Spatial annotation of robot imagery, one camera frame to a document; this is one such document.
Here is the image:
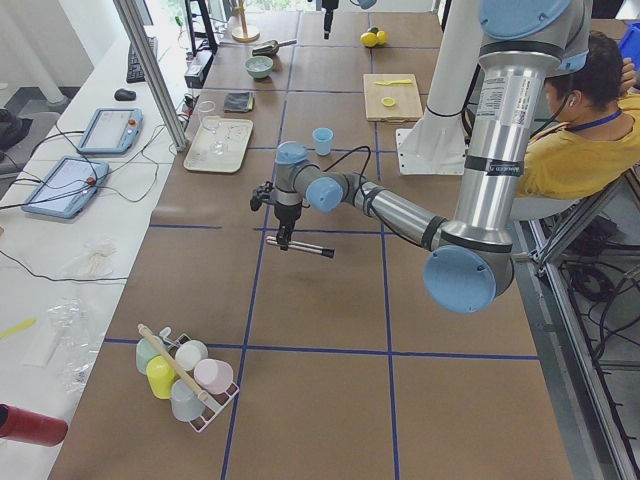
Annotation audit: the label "blue teach pendant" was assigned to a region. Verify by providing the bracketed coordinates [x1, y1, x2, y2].
[76, 108, 143, 156]
[21, 156, 110, 219]

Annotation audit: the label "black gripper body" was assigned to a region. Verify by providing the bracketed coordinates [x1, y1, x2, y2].
[321, 0, 339, 11]
[274, 203, 301, 228]

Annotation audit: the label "clear wine glass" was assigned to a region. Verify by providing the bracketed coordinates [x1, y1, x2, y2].
[196, 100, 225, 155]

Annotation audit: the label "white plastic cup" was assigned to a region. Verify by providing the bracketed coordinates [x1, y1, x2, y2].
[175, 340, 208, 372]

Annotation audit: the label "light blue plastic cup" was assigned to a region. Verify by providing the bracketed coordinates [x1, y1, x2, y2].
[312, 127, 334, 156]

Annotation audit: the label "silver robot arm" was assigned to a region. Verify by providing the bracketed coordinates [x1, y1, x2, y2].
[253, 1, 592, 314]

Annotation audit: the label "yellow plastic knife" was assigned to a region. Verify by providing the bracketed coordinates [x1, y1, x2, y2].
[373, 78, 414, 86]

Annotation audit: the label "green plastic cup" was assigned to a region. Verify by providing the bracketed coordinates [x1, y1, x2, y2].
[135, 338, 159, 375]

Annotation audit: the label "wooden cutting board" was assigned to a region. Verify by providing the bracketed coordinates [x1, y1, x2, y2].
[363, 74, 423, 123]

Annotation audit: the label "white wire cup rack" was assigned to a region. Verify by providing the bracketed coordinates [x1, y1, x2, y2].
[160, 327, 239, 433]

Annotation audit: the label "grey plastic cup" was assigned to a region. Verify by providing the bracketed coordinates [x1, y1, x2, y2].
[170, 379, 205, 422]

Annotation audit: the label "blue teach pendant near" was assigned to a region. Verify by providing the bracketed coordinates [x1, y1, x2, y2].
[21, 156, 110, 219]

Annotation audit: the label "clear plastic wrap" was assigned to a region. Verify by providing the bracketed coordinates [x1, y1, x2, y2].
[47, 298, 104, 398]

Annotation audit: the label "yellow plastic cup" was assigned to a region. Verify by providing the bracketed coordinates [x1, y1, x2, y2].
[145, 355, 178, 400]

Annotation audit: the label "person in yellow shirt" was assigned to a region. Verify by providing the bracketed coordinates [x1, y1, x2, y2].
[517, 31, 639, 200]

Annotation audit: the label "yellow lemon front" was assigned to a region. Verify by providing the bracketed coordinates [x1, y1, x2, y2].
[374, 31, 387, 46]

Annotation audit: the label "steel muddler black tip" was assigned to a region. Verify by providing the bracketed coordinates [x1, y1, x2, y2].
[265, 236, 335, 259]

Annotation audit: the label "yellow lemon left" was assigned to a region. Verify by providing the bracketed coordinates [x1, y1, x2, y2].
[360, 32, 378, 48]

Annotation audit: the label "wooden rack handle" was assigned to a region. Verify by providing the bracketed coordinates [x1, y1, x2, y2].
[137, 323, 209, 403]

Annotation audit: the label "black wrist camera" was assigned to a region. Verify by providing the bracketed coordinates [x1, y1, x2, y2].
[249, 181, 275, 212]

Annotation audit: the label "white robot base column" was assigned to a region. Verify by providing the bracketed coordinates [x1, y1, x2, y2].
[396, 0, 483, 175]

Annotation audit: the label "green bowl of ice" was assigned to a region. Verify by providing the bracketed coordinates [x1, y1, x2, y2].
[244, 55, 274, 80]

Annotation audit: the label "red bottle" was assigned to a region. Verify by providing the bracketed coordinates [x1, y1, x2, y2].
[1, 404, 68, 447]

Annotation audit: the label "black computer mouse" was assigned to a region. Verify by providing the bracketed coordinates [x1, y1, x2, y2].
[114, 88, 137, 101]

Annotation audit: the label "wooden cup tree stand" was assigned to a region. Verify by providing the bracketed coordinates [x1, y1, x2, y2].
[231, 0, 260, 43]

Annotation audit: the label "black keyboard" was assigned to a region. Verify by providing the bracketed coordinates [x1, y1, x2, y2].
[126, 37, 158, 84]

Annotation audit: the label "cream serving tray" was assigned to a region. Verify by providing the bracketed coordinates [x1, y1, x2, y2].
[183, 116, 253, 174]

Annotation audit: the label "blue teach pendant far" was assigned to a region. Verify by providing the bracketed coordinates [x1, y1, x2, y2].
[76, 108, 143, 156]

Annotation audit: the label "steel ice scoop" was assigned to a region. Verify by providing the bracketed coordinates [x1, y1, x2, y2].
[251, 39, 297, 57]

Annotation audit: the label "aluminium frame post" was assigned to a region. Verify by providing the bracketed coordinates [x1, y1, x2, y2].
[113, 0, 187, 152]

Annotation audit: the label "grey folded cloth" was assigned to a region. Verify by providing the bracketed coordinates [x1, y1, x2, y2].
[223, 91, 254, 113]

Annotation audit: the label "pink plastic cup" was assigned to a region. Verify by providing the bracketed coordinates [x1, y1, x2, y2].
[193, 358, 234, 394]

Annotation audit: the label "white crumpled gloves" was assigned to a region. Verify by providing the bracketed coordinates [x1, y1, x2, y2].
[75, 239, 117, 280]

